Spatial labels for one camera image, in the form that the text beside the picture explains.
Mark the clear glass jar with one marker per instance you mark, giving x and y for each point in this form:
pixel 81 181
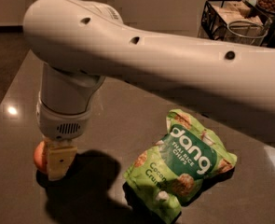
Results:
pixel 245 32

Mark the red apple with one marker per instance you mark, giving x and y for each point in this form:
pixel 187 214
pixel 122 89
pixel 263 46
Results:
pixel 40 158

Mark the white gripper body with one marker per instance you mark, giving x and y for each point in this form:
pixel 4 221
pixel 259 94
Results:
pixel 61 123

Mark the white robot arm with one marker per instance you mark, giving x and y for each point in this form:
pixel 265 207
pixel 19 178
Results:
pixel 81 43

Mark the black wire basket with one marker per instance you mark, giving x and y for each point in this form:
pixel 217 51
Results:
pixel 217 14

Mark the green rice chips bag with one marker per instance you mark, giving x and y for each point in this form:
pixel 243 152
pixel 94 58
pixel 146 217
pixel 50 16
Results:
pixel 170 173

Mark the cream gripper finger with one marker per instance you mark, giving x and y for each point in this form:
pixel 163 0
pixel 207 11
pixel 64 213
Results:
pixel 60 156

